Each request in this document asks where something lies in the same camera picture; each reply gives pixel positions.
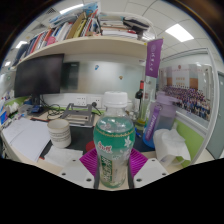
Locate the purple hanging banner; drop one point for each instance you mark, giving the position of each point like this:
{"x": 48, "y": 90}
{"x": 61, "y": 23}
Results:
{"x": 154, "y": 58}

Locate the white wall power outlet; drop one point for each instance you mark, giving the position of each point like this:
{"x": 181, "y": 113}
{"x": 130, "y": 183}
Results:
{"x": 80, "y": 100}
{"x": 96, "y": 101}

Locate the small blue box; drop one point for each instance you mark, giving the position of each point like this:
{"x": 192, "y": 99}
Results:
{"x": 36, "y": 109}

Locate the wall shelf with books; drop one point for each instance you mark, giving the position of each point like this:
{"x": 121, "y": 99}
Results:
{"x": 86, "y": 43}

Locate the flat round red coaster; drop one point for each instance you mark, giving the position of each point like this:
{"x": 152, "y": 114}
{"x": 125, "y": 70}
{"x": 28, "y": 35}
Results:
{"x": 90, "y": 146}

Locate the green-labelled clear drink bottle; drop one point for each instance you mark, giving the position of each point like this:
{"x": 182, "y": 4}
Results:
{"x": 114, "y": 140}

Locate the group photo poster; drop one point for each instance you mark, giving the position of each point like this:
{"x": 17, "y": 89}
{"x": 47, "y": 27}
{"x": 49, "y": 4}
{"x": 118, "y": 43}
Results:
{"x": 186, "y": 95}

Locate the black computer monitor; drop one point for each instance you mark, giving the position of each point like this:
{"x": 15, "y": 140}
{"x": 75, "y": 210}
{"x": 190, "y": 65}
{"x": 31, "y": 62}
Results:
{"x": 38, "y": 75}

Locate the tall green-tinted glass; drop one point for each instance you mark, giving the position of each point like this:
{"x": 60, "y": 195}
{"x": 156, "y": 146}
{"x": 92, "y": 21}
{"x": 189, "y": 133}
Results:
{"x": 141, "y": 115}

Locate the white paper sheet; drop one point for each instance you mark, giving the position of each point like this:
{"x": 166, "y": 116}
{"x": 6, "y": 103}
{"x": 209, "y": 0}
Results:
{"x": 26, "y": 136}

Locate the white tissue pack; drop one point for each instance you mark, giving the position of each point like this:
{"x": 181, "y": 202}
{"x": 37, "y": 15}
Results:
{"x": 170, "y": 143}

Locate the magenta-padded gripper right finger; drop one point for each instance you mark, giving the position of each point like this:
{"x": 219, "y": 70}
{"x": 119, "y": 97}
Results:
{"x": 138, "y": 163}

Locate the white paper napkin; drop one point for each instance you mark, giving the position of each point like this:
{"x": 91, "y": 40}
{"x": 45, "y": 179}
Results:
{"x": 61, "y": 156}

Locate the black desk mat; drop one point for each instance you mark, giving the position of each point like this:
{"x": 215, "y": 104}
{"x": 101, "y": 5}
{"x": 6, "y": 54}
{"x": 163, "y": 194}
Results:
{"x": 80, "y": 135}

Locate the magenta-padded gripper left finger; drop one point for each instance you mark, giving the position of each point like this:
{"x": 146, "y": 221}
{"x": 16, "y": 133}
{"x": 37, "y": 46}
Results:
{"x": 87, "y": 161}

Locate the dark wine bottle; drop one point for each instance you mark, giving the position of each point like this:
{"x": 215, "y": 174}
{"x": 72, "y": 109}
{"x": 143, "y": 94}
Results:
{"x": 140, "y": 91}

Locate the grey metal laptop stand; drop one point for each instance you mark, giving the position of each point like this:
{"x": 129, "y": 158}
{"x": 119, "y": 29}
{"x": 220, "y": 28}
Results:
{"x": 78, "y": 115}

